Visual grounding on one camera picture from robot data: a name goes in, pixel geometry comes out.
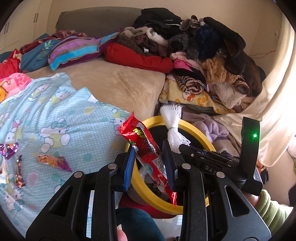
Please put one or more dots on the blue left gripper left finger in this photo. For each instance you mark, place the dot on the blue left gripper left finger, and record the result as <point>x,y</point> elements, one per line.
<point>128,167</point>

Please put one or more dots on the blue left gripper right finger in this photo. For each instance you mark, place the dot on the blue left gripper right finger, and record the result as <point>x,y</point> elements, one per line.
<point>169,164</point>

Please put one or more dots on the red snack wrapper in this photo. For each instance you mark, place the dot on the red snack wrapper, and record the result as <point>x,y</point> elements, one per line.
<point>148,153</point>

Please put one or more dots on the brown candy bar wrapper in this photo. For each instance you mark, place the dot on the brown candy bar wrapper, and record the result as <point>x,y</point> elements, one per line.
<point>19,179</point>

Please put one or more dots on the green sleeve forearm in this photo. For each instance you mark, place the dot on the green sleeve forearm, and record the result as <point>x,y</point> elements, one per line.
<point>272,213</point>

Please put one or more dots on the yellow rimmed black trash bin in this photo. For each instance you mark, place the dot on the yellow rimmed black trash bin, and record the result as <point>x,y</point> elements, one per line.
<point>138,183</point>

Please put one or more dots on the person's right hand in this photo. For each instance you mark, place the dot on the person's right hand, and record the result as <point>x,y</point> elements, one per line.
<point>253,199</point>

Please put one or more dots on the person's left hand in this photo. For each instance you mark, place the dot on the person's left hand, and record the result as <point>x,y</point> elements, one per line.
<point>120,234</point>

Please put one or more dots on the beige knit sweater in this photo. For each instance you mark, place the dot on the beige knit sweater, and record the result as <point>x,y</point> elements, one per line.
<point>225,147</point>

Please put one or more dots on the orange purple snack wrapper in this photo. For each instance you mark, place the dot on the orange purple snack wrapper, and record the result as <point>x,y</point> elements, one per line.
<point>56,162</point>

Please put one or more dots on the cream curtain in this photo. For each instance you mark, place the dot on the cream curtain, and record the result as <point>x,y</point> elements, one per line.
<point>274,107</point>

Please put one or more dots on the beige bed sheet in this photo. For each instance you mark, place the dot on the beige bed sheet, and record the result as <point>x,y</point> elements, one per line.
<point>132,89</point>

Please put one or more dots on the light blue Hello Kitty quilt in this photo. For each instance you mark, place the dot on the light blue Hello Kitty quilt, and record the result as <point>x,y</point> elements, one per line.
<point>49,117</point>

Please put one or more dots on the red pillow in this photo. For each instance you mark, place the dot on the red pillow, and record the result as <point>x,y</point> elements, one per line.
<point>122,55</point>

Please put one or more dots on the pile of dark clothes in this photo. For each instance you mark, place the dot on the pile of dark clothes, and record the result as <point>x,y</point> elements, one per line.
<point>203,39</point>

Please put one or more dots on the purple foil candy wrapper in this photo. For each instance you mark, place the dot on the purple foil candy wrapper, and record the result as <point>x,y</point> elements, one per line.
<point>8,150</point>

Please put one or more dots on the striped purple blue pillow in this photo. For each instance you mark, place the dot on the striped purple blue pillow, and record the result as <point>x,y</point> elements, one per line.
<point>75,50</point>

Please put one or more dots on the blue floral blanket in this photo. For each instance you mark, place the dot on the blue floral blanket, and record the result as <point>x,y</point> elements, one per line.
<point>37,56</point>

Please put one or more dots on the pink cartoon bear blanket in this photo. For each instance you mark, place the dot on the pink cartoon bear blanket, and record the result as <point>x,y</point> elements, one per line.
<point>13,84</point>

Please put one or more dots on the grey bed headboard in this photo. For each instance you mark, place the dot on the grey bed headboard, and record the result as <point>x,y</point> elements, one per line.
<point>99,21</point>

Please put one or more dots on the red floral blanket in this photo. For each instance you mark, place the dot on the red floral blanket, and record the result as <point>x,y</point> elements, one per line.
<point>11,65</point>

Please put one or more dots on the white wardrobe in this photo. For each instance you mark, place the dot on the white wardrobe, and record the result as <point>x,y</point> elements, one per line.
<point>28,21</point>

